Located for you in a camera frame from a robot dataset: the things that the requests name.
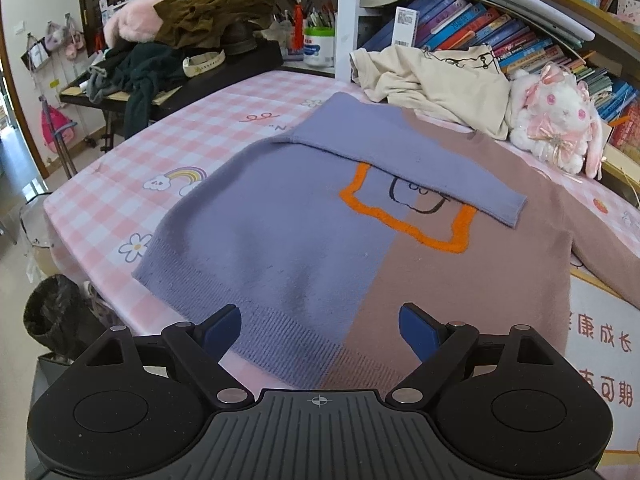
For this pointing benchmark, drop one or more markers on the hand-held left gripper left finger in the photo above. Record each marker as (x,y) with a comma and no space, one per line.
(225,332)

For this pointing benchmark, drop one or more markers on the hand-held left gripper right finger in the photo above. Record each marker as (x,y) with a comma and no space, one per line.
(417,332)

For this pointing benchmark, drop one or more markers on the purple and brown sweater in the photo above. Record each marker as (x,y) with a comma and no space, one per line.
(280,240)

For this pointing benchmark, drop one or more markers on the black trash bin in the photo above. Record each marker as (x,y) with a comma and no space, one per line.
(52,315)

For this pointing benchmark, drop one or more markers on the pink plaid printed table mat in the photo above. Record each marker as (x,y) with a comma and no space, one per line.
(150,150)

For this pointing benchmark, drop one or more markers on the cream shirt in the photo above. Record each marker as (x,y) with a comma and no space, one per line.
(430,85)

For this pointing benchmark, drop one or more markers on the white and pink plush bunny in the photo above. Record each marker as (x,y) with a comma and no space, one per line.
(555,115)

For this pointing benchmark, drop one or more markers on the pink backpack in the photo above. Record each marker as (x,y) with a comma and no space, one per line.
(56,127)

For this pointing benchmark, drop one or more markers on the black side table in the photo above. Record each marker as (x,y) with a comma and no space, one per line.
(250,67)

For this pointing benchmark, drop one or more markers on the cream wristwatch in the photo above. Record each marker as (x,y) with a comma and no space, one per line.
(202,64)

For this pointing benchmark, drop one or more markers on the dark green cloth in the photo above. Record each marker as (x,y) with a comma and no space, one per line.
(140,75)

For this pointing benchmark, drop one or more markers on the dark hat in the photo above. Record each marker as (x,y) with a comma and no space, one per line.
(240,40)

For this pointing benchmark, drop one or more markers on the white green pen holder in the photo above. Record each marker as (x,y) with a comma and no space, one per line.
(319,47)

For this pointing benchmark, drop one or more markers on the white barcode box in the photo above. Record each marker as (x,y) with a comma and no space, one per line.
(406,25)

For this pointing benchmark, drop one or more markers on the row of colourful books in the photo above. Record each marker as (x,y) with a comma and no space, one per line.
(485,30)

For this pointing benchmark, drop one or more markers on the red tassel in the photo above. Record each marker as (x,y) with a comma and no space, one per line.
(299,25)

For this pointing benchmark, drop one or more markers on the olive green cloth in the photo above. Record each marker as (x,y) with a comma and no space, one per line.
(210,10)

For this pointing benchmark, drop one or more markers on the white bookshelf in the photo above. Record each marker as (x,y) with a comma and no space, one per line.
(350,15)

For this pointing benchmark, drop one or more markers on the pen holder with pens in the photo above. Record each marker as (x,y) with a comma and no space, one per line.
(310,17)

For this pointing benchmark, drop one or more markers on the pink fluffy plush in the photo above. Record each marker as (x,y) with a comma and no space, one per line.
(132,17)

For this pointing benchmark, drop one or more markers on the hanging small bags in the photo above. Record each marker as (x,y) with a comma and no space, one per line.
(52,42)

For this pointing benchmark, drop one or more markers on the stack of white tablets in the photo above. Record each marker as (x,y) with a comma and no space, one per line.
(530,2)

